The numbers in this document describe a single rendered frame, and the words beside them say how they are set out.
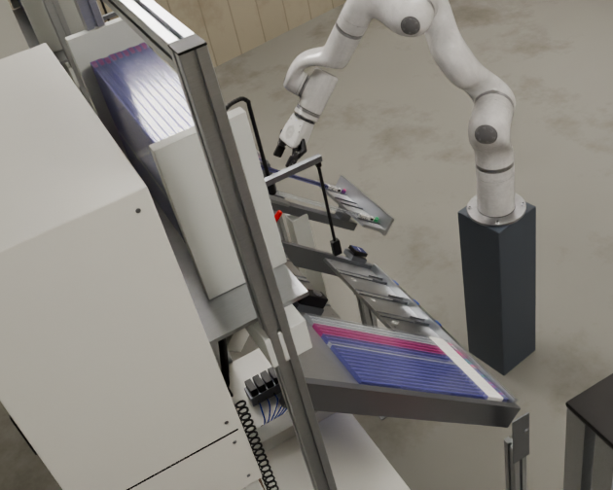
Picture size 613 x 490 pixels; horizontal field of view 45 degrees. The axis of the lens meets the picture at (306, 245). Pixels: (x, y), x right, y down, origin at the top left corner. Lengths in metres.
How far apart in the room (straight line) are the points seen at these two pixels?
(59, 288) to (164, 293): 0.16
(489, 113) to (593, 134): 2.01
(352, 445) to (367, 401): 0.48
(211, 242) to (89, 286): 0.26
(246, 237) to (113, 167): 0.22
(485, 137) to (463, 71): 0.20
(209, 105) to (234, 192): 0.14
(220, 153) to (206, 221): 0.24
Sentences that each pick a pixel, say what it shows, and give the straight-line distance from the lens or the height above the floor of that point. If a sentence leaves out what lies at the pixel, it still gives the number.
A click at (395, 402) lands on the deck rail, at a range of 1.62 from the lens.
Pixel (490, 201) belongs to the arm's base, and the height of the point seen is 0.78.
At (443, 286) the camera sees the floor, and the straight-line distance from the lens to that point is 3.30.
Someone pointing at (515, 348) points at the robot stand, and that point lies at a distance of 2.90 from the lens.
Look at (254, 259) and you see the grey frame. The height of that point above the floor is 1.55.
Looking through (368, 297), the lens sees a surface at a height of 0.83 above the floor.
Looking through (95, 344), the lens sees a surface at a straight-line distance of 1.19.
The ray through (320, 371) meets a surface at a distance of 1.53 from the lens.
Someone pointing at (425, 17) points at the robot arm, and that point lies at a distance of 2.13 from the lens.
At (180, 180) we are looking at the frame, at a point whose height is 1.64.
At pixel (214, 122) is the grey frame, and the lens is 1.03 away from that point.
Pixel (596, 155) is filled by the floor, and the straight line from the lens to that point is 4.05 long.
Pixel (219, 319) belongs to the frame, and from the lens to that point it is 1.31.
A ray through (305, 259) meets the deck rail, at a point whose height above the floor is 0.88.
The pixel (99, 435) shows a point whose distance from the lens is 1.32.
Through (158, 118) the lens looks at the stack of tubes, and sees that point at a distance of 1.38.
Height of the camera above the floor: 2.27
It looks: 38 degrees down
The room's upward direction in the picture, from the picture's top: 14 degrees counter-clockwise
